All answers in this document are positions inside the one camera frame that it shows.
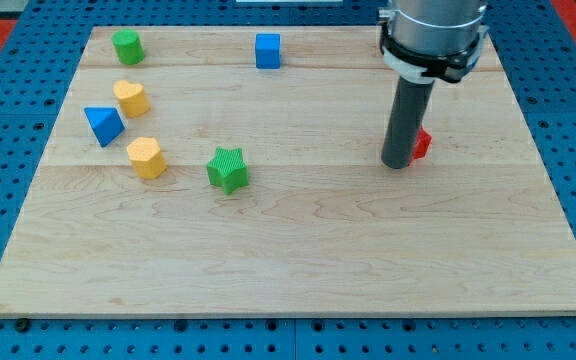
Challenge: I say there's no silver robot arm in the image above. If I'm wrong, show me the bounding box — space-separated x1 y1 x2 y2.
377 0 488 85

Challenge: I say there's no yellow hexagon block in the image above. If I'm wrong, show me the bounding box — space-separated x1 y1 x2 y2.
126 137 167 179

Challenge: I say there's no green star block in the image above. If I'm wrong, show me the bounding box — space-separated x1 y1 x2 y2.
206 147 249 195

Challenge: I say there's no wooden board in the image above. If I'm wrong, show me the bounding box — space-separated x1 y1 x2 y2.
0 26 576 319

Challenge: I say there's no blue cube block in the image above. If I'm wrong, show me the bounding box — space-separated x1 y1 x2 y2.
254 33 281 69

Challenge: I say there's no red block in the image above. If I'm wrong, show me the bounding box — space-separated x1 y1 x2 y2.
410 127 432 162

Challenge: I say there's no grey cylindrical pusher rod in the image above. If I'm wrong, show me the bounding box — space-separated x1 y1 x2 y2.
381 78 434 169

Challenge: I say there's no yellow heart block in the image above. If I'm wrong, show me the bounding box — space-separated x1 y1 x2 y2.
113 80 151 118

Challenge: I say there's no blue triangle block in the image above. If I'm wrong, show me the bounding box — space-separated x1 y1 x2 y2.
84 107 125 148

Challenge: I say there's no green cylinder block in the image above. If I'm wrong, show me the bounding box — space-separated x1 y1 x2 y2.
111 29 145 65

